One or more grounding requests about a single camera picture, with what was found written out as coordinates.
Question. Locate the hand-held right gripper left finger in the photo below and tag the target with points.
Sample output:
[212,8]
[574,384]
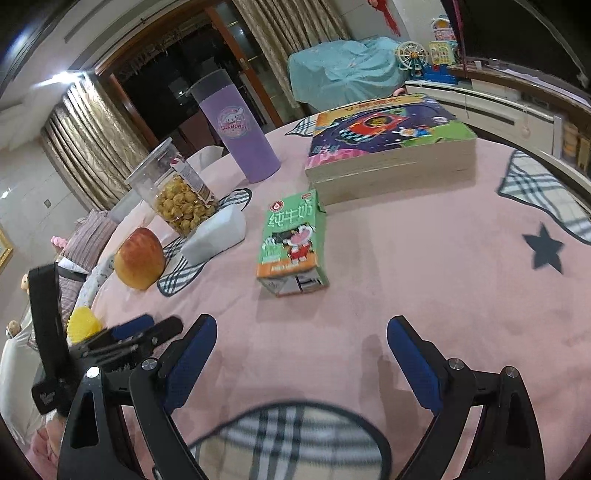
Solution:
[189,364]

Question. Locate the white television cabinet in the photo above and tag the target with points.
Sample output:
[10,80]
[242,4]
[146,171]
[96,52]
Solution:
[489,110]

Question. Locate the gold picture frame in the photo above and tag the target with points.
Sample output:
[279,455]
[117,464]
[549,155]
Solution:
[4,249]

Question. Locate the wooden framed glass door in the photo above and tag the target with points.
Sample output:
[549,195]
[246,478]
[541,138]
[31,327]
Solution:
[161,78]

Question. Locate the red yellow apple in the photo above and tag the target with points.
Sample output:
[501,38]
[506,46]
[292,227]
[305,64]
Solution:
[138,261]

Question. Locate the yellow metal grater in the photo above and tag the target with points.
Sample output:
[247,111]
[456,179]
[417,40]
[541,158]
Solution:
[584,152]

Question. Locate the white tissue pack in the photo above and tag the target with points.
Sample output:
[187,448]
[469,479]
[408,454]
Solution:
[212,237]

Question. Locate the beige patterned curtain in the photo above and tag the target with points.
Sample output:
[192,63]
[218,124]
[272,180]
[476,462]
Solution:
[92,138]
[286,27]

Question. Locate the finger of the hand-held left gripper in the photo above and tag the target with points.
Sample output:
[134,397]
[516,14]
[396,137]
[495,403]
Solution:
[161,328]
[134,326]

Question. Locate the black flat television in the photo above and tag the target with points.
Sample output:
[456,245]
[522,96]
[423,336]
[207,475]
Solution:
[508,27]

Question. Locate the teal covered armchair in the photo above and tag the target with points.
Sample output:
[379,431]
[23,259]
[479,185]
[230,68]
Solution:
[341,69]

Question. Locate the green milk carton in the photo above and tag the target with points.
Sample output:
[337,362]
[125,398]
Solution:
[291,240]

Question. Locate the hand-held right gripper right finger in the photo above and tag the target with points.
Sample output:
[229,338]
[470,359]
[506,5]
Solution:
[413,364]

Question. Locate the thick colourful picture book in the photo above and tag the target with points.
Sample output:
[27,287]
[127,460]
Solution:
[392,129]

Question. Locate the purple drinking bottle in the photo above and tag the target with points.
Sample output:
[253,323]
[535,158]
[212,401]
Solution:
[240,138]

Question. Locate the blue toy set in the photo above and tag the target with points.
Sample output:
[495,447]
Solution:
[438,74]

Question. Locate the pink toy house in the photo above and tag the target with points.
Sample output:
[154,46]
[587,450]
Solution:
[444,28]

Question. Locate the red hanging knot decoration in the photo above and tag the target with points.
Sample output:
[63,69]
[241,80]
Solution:
[385,14]

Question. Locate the stacked cream containers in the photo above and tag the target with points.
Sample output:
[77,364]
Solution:
[569,141]

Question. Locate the ferris wheel toy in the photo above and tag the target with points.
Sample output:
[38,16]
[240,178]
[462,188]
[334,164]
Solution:
[411,57]

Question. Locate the striped pink cushion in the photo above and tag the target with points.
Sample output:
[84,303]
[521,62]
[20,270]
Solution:
[87,235]

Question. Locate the clear popcorn jar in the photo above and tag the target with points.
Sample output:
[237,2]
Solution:
[180,203]

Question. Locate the yellow bumpy toy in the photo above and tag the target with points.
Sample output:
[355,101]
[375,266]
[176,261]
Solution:
[83,323]

